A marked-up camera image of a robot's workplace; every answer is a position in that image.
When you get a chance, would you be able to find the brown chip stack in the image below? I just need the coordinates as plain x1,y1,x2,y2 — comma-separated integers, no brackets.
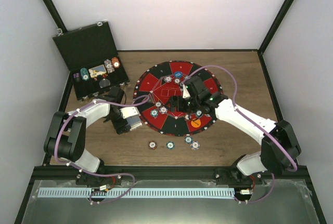
148,141,157,150

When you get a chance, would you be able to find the green blue 50 chip stack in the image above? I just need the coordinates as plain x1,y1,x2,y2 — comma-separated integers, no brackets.
80,68,89,81

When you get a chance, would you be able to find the black poker case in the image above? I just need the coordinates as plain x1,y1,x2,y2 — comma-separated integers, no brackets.
53,21,130,100

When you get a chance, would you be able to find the boxed playing card deck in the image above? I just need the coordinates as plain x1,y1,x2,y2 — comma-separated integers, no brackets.
88,65,107,78

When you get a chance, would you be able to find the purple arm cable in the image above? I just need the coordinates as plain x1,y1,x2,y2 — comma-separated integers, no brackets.
54,94,150,206
182,64,299,205

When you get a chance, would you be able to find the blue purple chip stack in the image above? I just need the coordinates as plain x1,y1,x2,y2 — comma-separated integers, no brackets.
190,141,200,150

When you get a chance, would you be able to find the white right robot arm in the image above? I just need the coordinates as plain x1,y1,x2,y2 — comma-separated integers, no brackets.
169,76,301,184

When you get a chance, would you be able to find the red chip stack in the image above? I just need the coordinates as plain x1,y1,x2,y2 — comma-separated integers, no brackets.
111,57,121,69

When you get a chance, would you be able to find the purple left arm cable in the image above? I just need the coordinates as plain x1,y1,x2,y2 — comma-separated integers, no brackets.
54,94,150,206

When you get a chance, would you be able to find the black mounting rail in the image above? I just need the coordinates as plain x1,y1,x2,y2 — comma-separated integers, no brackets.
33,165,309,186

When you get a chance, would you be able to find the orange big blind button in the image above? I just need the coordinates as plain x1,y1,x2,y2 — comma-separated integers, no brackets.
190,119,201,128

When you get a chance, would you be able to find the blue small blind button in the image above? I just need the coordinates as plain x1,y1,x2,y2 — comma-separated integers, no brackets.
174,71,183,78

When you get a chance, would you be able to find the light blue slotted strip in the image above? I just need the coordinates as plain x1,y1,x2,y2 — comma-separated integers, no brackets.
37,188,235,199

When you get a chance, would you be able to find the blue backed card deck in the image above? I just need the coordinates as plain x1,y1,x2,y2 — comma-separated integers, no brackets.
127,115,142,131

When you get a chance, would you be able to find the clear acrylic dealer button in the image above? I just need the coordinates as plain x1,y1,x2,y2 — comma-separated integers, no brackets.
99,78,110,88

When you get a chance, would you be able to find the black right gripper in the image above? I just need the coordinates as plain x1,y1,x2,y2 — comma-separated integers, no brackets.
165,96,200,114

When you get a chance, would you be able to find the round red black poker mat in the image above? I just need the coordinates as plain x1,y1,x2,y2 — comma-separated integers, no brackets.
133,61,216,137

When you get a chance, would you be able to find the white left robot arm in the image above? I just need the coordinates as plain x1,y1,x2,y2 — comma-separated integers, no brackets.
44,86,142,185

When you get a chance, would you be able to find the purple black chip stack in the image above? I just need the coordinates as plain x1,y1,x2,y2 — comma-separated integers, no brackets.
73,73,81,83

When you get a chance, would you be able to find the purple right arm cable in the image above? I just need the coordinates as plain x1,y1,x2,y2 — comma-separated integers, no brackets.
182,64,299,205

